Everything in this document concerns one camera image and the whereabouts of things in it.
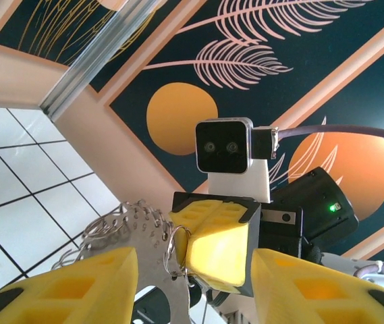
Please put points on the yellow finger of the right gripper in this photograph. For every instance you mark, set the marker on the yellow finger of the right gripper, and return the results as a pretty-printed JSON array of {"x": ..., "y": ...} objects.
[
  {"x": 191, "y": 212},
  {"x": 222, "y": 249}
]

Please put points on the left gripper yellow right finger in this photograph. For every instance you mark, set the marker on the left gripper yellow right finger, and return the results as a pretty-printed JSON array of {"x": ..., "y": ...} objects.
[{"x": 313, "y": 297}]

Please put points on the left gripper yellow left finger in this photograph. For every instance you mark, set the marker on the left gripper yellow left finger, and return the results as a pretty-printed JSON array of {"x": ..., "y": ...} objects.
[{"x": 77, "y": 293}]

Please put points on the metal numbered plate with rings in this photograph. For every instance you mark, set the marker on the metal numbered plate with rings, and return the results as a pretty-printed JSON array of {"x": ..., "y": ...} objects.
[{"x": 151, "y": 256}]

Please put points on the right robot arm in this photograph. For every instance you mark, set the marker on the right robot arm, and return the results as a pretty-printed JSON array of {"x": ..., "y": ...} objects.
[{"x": 341, "y": 263}]

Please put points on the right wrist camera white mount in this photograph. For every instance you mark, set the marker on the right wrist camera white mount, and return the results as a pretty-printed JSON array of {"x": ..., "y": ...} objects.
[{"x": 222, "y": 145}]

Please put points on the aluminium corner post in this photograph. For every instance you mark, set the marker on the aluminium corner post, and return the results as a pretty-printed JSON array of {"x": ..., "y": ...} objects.
[{"x": 100, "y": 50}]

